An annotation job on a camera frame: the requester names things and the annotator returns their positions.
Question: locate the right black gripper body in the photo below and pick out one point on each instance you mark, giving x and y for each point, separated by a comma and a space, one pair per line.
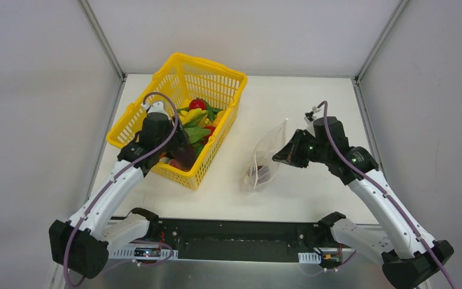
300, 146

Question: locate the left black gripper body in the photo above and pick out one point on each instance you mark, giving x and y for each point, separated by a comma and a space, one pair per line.
176, 141

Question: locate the clear zip top bag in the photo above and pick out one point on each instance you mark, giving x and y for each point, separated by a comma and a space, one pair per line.
268, 145

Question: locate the dark maroon fruit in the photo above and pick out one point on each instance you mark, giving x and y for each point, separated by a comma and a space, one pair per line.
259, 172

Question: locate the yellow plastic basket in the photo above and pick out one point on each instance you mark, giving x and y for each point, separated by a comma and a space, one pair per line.
183, 78

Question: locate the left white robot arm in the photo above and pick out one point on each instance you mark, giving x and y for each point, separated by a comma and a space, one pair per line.
84, 242

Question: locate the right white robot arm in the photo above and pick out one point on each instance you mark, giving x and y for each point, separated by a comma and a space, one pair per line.
409, 254

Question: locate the pink peach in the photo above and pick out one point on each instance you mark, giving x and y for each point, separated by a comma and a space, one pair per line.
177, 165

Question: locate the large green leaf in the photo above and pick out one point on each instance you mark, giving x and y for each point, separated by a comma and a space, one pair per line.
195, 133

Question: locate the yellow banana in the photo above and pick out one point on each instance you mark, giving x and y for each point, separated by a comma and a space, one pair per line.
190, 115

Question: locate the red tomato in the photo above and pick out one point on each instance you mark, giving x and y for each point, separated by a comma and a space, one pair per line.
197, 103

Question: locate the green chili pepper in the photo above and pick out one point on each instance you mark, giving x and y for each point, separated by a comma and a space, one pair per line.
212, 111

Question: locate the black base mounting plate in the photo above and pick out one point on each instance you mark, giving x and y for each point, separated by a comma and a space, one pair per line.
233, 240

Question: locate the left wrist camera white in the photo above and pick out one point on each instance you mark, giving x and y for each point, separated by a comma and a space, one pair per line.
155, 107

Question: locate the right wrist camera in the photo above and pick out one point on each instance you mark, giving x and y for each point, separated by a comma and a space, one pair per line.
309, 117

